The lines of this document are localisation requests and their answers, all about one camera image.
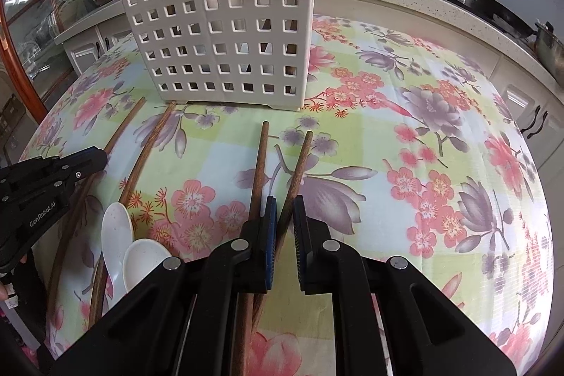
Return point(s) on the brown wooden chopstick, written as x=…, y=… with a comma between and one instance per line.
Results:
x=297, y=173
x=127, y=118
x=147, y=147
x=260, y=164

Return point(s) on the white ceramic spoon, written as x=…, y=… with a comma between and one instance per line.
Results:
x=143, y=263
x=116, y=230

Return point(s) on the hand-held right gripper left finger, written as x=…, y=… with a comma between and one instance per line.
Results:
x=233, y=314

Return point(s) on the black wok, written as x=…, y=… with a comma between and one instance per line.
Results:
x=502, y=12

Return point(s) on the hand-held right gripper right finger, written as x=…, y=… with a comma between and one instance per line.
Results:
x=374, y=314

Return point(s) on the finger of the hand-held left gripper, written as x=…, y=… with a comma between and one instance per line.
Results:
x=79, y=166

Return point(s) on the large steel bowl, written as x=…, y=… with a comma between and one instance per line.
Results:
x=550, y=54

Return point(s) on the cream perforated utensil basket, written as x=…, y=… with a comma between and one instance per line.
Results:
x=220, y=50

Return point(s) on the red wooden glass door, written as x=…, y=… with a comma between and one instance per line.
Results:
x=35, y=28

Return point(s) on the floral tablecloth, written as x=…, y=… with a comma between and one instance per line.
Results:
x=396, y=138

